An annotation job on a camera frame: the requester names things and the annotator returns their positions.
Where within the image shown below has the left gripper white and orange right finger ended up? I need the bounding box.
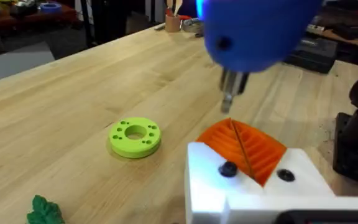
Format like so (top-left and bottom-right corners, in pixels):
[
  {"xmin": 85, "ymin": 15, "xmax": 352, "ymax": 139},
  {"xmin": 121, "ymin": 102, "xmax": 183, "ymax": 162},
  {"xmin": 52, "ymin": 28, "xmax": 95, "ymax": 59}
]
[{"xmin": 232, "ymin": 119, "xmax": 336, "ymax": 197}]

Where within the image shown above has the green leafy vegetable toy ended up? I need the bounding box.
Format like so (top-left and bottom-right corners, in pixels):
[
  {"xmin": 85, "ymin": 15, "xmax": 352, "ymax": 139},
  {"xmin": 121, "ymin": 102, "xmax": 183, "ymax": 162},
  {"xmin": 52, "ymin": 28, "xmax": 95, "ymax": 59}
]
[{"xmin": 26, "ymin": 194, "xmax": 66, "ymax": 224}]

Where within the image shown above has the blue tape roll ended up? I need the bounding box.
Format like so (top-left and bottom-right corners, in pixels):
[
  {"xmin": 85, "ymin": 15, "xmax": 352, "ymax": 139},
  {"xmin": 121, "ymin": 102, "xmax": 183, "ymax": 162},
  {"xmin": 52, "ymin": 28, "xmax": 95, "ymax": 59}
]
[{"xmin": 39, "ymin": 2, "xmax": 63, "ymax": 14}]

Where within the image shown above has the blue electric screwdriver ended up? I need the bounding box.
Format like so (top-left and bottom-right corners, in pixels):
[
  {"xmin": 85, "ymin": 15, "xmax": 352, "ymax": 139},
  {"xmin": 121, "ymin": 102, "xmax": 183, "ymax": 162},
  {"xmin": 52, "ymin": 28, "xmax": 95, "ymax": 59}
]
[{"xmin": 196, "ymin": 0, "xmax": 324, "ymax": 114}]

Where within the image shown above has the left gripper white and orange left finger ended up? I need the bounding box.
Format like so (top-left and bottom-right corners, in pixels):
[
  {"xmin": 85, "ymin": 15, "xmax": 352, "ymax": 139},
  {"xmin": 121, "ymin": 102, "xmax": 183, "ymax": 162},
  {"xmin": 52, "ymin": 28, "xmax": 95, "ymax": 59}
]
[{"xmin": 184, "ymin": 118, "xmax": 264, "ymax": 224}]

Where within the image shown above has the grey tape roll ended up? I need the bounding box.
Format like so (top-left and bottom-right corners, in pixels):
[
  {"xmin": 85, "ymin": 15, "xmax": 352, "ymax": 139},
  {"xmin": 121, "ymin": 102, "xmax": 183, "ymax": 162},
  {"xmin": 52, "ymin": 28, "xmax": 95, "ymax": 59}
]
[{"xmin": 181, "ymin": 17, "xmax": 204, "ymax": 34}]

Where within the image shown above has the small black screw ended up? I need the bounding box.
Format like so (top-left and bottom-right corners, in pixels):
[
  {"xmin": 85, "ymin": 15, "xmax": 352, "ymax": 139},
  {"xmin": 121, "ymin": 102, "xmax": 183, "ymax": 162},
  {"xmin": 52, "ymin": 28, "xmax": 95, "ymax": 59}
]
[{"xmin": 218, "ymin": 161, "xmax": 239, "ymax": 178}]

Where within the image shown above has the wooden cup with tools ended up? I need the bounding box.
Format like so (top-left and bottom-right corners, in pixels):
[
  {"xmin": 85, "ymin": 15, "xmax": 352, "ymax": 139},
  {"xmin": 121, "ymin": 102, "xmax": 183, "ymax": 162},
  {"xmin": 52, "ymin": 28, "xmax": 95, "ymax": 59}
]
[{"xmin": 165, "ymin": 0, "xmax": 183, "ymax": 33}]

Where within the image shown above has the green disc with holes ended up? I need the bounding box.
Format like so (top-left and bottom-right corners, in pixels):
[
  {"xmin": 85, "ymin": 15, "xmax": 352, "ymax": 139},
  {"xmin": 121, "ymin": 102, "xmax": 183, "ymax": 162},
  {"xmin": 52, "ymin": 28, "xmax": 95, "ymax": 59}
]
[{"xmin": 108, "ymin": 116, "xmax": 162, "ymax": 159}]

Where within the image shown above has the black case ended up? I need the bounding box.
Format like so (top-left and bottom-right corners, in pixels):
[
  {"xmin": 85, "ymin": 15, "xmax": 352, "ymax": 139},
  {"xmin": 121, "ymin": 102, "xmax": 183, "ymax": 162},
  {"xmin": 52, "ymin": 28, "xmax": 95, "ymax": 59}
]
[{"xmin": 282, "ymin": 36, "xmax": 339, "ymax": 75}]

